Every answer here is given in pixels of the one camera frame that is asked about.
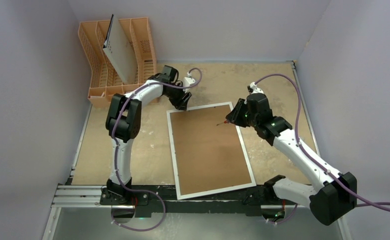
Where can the white board in organizer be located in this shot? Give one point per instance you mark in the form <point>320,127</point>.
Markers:
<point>119,52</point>

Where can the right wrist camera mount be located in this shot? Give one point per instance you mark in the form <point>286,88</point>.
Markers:
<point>254,89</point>

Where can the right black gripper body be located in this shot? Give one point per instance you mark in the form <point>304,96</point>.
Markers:
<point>236,112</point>

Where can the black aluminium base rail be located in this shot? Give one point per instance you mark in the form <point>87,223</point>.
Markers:
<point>158,199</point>

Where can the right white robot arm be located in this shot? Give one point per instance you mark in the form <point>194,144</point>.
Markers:
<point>327,196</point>

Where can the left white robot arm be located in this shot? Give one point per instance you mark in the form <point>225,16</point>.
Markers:
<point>124,120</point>

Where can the orange plastic file organizer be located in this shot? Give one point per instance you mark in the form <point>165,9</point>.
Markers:
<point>105,82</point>

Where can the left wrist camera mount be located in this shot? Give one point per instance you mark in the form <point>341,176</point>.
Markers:
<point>188,82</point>

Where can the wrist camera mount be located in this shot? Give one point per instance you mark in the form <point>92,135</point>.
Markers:
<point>188,82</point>
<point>254,89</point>

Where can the white picture frame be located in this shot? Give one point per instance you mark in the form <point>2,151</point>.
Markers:
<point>207,159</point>

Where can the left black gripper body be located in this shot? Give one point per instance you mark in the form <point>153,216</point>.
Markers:
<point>175,95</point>

